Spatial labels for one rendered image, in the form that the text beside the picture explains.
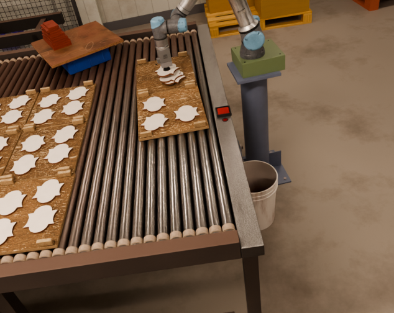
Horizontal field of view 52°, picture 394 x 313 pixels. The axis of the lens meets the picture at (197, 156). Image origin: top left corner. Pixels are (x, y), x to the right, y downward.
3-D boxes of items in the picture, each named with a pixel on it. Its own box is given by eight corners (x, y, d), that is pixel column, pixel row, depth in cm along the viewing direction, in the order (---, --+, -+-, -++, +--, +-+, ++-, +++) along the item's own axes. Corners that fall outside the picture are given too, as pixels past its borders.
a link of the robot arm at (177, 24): (186, 12, 224) (166, 15, 225) (185, 20, 216) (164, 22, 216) (187, 26, 229) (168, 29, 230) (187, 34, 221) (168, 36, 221)
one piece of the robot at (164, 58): (148, 40, 230) (155, 66, 240) (152, 46, 223) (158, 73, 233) (165, 36, 231) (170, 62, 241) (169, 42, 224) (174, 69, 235)
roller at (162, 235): (163, 39, 303) (162, 33, 299) (171, 251, 152) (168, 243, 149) (157, 40, 303) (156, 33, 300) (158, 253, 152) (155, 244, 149)
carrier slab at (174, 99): (197, 87, 232) (197, 85, 231) (209, 128, 201) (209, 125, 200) (137, 99, 232) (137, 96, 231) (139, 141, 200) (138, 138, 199)
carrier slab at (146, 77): (189, 56, 265) (189, 54, 264) (197, 87, 233) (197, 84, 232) (136, 66, 264) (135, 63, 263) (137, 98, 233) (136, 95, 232)
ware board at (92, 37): (96, 22, 306) (95, 20, 305) (123, 41, 271) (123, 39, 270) (31, 45, 289) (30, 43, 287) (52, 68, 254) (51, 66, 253)
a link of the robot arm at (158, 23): (164, 20, 215) (148, 22, 216) (168, 39, 222) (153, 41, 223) (165, 14, 221) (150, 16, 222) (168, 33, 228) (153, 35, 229)
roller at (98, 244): (130, 44, 303) (128, 38, 300) (105, 261, 152) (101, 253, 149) (124, 45, 303) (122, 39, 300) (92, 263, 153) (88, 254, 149)
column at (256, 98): (273, 150, 323) (272, 48, 268) (291, 182, 294) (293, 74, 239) (227, 161, 321) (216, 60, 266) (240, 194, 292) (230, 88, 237)
